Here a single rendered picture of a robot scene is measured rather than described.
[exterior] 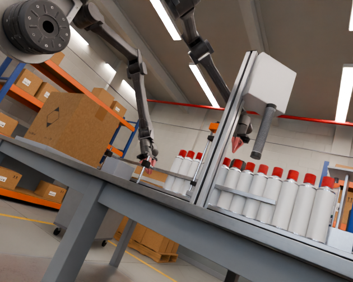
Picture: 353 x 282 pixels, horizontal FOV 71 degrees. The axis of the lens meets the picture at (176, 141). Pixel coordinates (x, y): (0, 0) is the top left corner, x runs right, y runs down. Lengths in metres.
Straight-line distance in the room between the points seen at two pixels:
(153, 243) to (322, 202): 3.75
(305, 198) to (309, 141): 4.92
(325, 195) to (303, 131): 5.04
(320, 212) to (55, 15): 0.96
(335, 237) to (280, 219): 0.15
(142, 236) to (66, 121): 3.59
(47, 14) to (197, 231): 0.69
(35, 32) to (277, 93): 0.81
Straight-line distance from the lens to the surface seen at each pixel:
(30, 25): 0.81
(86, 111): 1.18
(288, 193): 0.90
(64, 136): 1.14
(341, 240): 0.91
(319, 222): 0.87
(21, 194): 4.75
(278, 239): 0.43
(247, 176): 0.96
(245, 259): 0.48
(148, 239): 4.48
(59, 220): 3.56
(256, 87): 0.97
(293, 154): 5.69
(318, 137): 5.83
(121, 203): 0.67
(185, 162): 1.10
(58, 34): 0.85
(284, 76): 1.06
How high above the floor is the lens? 0.80
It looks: 15 degrees up
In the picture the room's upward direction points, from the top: 23 degrees clockwise
